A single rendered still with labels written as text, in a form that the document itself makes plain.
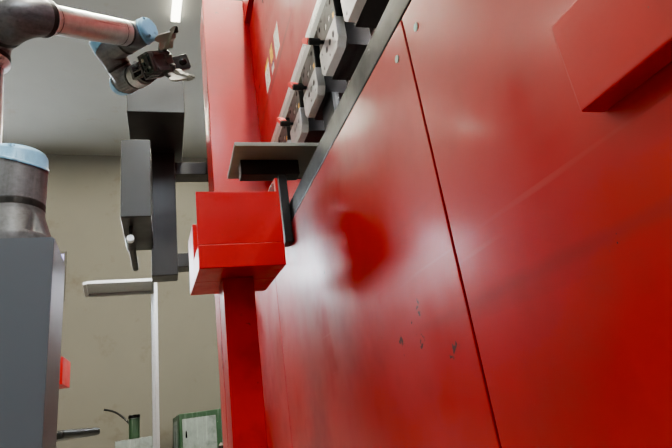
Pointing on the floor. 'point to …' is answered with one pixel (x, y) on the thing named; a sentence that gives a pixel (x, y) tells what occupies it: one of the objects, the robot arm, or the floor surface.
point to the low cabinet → (198, 429)
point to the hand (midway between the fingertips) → (188, 51)
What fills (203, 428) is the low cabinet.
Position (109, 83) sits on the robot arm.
